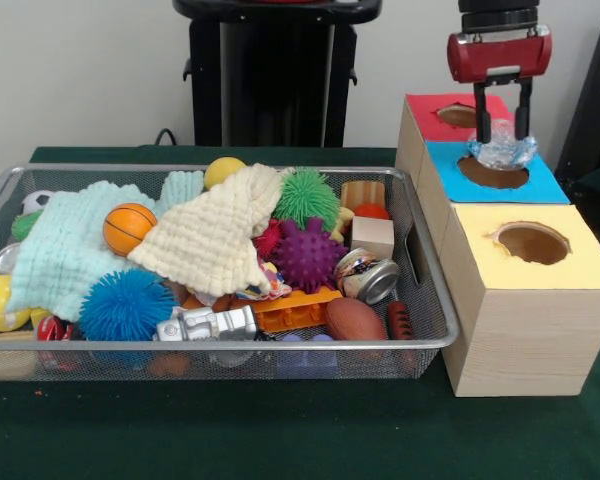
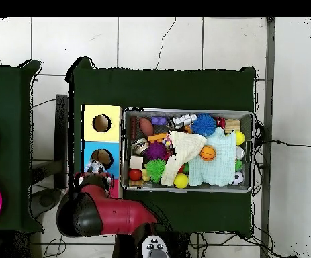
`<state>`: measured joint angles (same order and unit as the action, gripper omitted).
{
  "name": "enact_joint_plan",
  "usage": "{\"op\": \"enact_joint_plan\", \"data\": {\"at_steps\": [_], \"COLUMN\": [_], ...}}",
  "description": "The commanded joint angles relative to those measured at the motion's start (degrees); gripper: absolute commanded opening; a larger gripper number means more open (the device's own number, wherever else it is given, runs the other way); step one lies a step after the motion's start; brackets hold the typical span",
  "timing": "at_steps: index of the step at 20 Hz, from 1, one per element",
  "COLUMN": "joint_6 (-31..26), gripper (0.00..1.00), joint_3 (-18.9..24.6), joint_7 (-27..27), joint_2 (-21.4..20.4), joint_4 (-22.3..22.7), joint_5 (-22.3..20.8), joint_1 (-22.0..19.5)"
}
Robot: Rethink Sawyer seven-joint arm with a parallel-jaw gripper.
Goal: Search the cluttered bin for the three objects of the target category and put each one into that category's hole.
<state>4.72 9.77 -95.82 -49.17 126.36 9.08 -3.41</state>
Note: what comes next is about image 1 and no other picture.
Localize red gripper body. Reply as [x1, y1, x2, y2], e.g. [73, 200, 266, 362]
[447, 24, 554, 87]

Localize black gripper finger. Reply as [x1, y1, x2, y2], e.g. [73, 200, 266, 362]
[472, 82, 494, 145]
[513, 79, 534, 141]

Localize clear plastic bottle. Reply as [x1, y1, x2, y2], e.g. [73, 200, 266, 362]
[465, 118, 539, 170]

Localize cream muslin cloth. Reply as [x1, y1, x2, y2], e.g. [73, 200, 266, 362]
[127, 162, 287, 296]

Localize wooden box with three holes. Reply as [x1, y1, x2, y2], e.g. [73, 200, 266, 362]
[394, 92, 600, 399]

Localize silver mesh bin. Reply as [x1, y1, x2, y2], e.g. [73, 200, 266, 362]
[0, 162, 460, 382]

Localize plain wooden cube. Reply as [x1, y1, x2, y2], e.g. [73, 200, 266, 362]
[349, 215, 396, 260]

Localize crushed drink can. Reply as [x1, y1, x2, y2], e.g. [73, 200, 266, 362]
[333, 247, 401, 306]

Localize purple spiky ball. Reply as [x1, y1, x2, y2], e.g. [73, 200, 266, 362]
[271, 217, 350, 294]

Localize brown toy football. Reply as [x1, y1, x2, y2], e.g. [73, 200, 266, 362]
[325, 297, 390, 342]

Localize silver toy robot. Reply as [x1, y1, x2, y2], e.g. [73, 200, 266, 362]
[152, 303, 260, 344]

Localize dark green table cloth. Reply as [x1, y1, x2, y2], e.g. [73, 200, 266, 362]
[0, 145, 600, 480]

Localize orange toy basketball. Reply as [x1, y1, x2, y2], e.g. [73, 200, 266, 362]
[102, 202, 159, 257]

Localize light blue muslin cloth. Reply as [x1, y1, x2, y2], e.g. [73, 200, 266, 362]
[4, 169, 206, 322]

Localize large green stringy ball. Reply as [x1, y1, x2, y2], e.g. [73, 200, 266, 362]
[272, 167, 342, 232]

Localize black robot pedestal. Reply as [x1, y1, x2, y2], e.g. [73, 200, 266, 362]
[172, 0, 384, 147]

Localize blue stringy koosh ball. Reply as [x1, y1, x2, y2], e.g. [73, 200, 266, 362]
[78, 268, 177, 342]

